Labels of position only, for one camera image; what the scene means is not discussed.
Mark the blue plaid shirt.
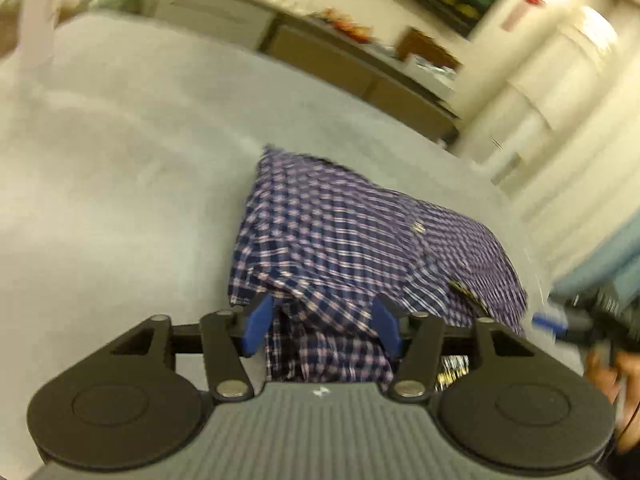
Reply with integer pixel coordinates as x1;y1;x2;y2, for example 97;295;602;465
228;146;527;387

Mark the person right hand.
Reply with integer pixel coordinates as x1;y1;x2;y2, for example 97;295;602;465
585;351;639;453

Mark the brown wooden box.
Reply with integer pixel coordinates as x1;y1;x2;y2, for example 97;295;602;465
395;27;462;70

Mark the red fruit bowl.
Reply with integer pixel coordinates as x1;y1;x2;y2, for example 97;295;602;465
319;8;372;44

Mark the long grey tv cabinet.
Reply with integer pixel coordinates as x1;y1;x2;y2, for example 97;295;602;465
144;0;459;148

